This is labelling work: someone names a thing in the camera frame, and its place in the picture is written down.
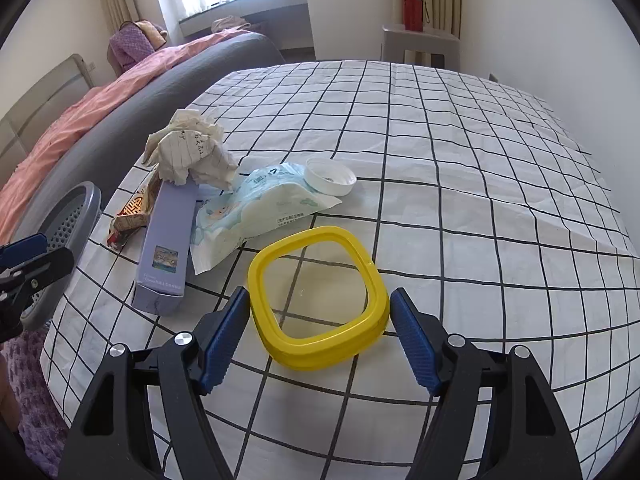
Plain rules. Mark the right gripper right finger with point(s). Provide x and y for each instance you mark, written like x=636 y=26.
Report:
x=448 y=367

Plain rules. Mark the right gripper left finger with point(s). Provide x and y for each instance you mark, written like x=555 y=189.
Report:
x=189 y=366

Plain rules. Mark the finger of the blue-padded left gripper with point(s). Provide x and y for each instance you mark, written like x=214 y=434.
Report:
x=16 y=253
x=37 y=274

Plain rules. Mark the light blue wet wipes pack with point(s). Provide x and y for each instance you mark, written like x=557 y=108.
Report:
x=265 y=200

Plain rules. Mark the white round bottle cap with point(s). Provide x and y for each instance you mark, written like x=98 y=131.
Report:
x=327 y=176

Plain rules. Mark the grey perforated trash basket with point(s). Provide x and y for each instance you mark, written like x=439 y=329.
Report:
x=67 y=228

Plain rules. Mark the left hand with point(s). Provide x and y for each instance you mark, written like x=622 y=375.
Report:
x=7 y=404

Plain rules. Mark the pink blanket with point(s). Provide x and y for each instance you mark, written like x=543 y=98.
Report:
x=78 y=119

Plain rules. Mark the purple cartoon rabbit box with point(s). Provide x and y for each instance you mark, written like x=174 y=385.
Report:
x=161 y=271

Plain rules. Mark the red-white snack wrapper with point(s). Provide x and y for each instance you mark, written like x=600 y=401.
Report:
x=135 y=214

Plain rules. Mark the grey bed headboard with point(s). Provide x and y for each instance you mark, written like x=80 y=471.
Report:
x=40 y=107

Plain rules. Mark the crumpled white paper ball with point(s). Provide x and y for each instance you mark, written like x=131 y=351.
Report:
x=191 y=146

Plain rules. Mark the black-white checkered tablecloth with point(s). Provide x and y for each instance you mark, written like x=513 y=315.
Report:
x=485 y=211

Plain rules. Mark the purple knitted pillow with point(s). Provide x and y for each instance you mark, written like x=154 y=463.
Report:
x=132 y=43

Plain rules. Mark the grey plastic stool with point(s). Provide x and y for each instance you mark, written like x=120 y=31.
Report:
x=397 y=40

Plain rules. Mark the red water bottle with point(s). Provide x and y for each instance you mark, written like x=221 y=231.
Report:
x=414 y=15

